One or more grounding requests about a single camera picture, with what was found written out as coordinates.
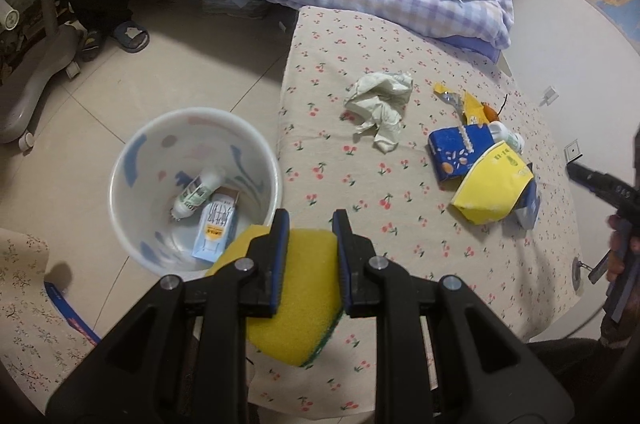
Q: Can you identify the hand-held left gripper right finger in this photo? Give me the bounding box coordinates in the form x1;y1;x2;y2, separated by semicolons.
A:
331;209;574;424

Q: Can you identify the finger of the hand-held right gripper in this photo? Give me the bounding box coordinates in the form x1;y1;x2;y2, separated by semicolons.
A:
566;161;601;195

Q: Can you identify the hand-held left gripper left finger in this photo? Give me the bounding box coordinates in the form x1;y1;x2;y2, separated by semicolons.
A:
45;208;291;424

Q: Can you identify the yellow sponge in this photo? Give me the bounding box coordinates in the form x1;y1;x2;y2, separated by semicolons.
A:
205;227;346;368

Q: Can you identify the white bottle with green label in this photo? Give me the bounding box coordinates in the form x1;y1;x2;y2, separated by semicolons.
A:
172;171;224;221
487;120;525;153

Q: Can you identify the yellow snack packet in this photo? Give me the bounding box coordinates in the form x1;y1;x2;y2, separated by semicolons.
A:
449;141;540;231

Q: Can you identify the orange yellow wrapper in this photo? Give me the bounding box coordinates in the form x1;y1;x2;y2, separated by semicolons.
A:
432;83;499;126

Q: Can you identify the blue snack packet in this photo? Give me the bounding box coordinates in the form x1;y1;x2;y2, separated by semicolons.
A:
427;124;496;191

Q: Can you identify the white tissue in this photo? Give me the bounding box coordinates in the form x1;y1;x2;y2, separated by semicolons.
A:
342;72;415;153

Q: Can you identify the white plastic bin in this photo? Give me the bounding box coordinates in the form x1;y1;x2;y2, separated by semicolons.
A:
109;107;285;282

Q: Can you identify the person's right hand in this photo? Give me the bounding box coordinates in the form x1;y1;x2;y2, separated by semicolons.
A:
606;214;640;285

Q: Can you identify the cherry print tablecloth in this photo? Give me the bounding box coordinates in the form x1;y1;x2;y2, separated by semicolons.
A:
245;5;584;415

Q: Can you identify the small white medicine box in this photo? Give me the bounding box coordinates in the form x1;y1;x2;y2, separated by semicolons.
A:
192;187;241;263

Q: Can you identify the dark clothing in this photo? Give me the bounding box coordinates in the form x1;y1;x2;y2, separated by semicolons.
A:
525;319;640;424

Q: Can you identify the blue and red flat box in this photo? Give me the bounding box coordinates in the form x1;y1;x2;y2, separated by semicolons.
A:
44;281;104;346

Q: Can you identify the pale storage box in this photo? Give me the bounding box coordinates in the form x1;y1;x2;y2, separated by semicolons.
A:
200;0;272;18

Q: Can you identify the floral print cloth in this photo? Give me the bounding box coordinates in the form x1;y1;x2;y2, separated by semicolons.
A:
0;228;106;405

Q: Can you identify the grey swivel chair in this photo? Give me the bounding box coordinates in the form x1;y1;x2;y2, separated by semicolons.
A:
0;0;84;150

